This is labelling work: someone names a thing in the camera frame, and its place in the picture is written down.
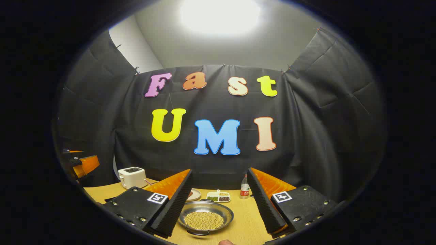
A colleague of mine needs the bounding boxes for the white divided bean dish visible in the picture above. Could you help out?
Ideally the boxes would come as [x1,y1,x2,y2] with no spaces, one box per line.
[206,190,231,203]

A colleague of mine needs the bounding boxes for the steel pot with black handles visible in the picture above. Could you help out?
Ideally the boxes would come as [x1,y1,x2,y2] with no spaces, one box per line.
[178,199,235,236]

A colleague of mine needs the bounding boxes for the clear water bottle red label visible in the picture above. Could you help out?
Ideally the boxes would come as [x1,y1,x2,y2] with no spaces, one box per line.
[239,174,251,199]

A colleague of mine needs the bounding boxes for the black backdrop cloth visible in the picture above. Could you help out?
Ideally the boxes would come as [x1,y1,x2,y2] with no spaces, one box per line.
[56,27,387,205]

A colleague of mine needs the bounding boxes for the pile of yellow soybeans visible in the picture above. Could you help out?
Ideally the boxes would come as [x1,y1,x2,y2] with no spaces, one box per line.
[184,212,224,230]

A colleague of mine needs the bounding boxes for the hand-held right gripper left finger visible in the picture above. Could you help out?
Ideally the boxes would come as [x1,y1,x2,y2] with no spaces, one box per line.
[102,169,193,239]

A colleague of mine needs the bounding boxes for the ceiling light panel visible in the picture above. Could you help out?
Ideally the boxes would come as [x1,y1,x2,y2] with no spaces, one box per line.
[179,0,263,36]

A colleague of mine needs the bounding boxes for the white toaster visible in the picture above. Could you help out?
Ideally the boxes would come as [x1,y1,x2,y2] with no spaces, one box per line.
[118,167,147,190]

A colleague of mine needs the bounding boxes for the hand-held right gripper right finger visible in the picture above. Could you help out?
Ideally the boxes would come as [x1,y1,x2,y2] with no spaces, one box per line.
[247,167,339,239]

